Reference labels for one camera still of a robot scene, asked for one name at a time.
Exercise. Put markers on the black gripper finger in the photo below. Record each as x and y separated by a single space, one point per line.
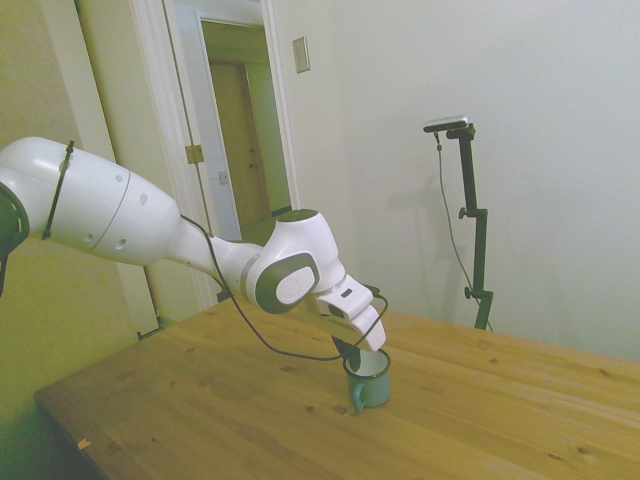
356 361
341 347

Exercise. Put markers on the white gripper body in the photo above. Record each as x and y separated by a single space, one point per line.
357 302

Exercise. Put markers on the blue enamel mug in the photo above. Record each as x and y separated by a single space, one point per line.
375 387

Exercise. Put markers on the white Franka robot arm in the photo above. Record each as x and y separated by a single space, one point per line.
100 210

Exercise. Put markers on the wooden hallway door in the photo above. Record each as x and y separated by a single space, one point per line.
235 125

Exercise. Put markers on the brass door hinge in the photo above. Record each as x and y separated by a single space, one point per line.
194 153

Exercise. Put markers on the white open door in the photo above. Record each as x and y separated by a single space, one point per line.
210 125

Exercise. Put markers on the small orange tape scrap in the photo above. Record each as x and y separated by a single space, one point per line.
83 443

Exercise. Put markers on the black camera stand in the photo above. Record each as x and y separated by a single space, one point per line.
481 250

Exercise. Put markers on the black metal foot bracket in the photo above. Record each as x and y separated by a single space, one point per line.
150 331

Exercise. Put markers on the grey stereo camera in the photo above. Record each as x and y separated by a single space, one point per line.
447 124

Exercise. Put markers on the white door frame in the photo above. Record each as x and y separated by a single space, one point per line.
279 100

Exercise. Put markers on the beige wall switch plate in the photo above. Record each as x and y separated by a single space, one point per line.
301 55

